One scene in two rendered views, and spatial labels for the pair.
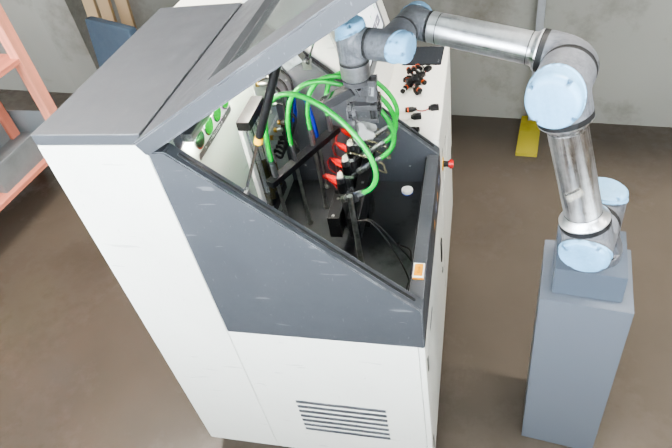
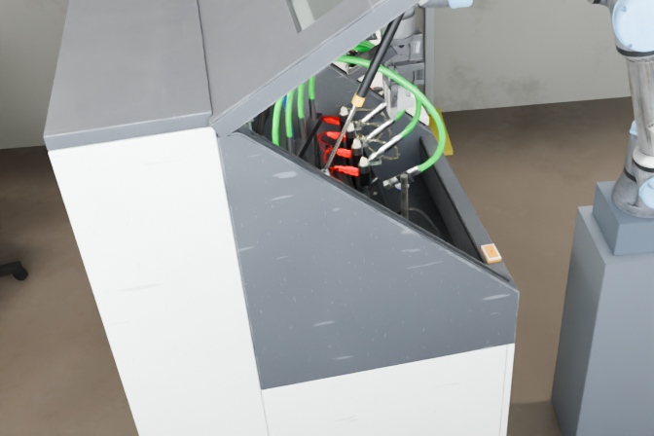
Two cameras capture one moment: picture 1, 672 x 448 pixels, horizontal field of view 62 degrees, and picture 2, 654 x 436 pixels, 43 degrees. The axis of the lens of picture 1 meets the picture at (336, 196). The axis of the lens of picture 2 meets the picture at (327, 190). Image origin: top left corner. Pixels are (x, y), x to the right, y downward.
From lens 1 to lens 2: 0.76 m
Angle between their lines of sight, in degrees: 21
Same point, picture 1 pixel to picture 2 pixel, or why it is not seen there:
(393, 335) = (481, 335)
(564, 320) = (631, 285)
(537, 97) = (632, 19)
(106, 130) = (159, 114)
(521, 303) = not seen: hidden behind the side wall
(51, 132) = (75, 128)
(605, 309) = not seen: outside the picture
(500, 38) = not seen: outside the picture
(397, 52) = not seen: outside the picture
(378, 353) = (458, 367)
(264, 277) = (334, 290)
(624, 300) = not seen: outside the picture
